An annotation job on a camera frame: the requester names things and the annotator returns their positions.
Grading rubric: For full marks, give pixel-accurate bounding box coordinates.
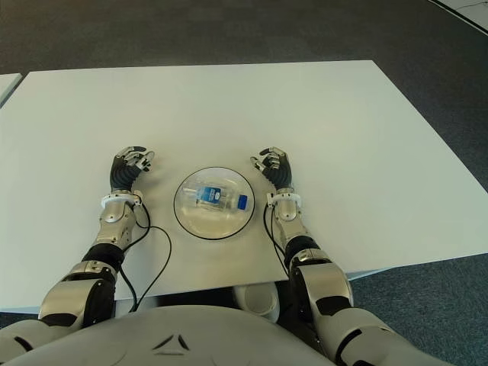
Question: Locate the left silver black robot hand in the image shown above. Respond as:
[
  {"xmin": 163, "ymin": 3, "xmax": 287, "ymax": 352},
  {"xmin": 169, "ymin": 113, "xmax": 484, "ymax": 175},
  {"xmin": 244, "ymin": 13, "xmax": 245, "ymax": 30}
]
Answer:
[{"xmin": 109, "ymin": 145, "xmax": 156, "ymax": 194}]

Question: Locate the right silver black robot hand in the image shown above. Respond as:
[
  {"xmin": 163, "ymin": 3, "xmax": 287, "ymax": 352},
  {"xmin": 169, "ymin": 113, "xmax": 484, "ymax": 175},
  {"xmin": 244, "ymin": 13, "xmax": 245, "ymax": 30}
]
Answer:
[{"xmin": 249, "ymin": 145, "xmax": 295, "ymax": 190}]

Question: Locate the clear water bottle blue cap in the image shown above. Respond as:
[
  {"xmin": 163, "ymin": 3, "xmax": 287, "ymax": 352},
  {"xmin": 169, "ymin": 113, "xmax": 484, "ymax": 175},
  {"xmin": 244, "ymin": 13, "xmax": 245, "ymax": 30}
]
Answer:
[{"xmin": 181, "ymin": 183, "xmax": 251, "ymax": 214}]

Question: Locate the white plate with black rim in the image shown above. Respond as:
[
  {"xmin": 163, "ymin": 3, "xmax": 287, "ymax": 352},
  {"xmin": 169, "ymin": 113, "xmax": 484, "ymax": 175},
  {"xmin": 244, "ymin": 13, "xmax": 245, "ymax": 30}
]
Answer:
[{"xmin": 172, "ymin": 165, "xmax": 255, "ymax": 242}]

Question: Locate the white robot leg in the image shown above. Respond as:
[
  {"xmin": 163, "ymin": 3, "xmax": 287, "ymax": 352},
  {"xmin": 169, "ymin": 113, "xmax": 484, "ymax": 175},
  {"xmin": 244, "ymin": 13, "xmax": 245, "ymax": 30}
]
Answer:
[{"xmin": 231, "ymin": 283, "xmax": 281, "ymax": 323}]

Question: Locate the grey robot torso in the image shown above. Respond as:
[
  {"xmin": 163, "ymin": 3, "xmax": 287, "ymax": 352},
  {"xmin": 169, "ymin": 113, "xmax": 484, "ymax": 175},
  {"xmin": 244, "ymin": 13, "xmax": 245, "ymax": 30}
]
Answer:
[{"xmin": 0, "ymin": 303, "xmax": 339, "ymax": 366}]

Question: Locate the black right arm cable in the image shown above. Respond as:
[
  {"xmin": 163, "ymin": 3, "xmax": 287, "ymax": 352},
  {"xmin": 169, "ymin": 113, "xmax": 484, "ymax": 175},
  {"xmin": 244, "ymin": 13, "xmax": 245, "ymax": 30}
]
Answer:
[{"xmin": 263, "ymin": 203, "xmax": 294, "ymax": 276}]

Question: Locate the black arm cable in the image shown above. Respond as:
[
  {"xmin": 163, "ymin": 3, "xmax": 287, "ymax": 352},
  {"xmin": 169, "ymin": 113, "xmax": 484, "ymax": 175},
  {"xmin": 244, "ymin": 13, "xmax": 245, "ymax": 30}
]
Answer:
[
  {"xmin": 263, "ymin": 203, "xmax": 294, "ymax": 276},
  {"xmin": 117, "ymin": 201, "xmax": 173, "ymax": 314}
]

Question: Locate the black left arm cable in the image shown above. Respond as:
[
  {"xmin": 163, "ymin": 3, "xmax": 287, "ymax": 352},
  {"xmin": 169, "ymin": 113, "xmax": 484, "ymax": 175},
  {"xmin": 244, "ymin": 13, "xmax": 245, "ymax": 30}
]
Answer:
[{"xmin": 117, "ymin": 201, "xmax": 173, "ymax": 314}]

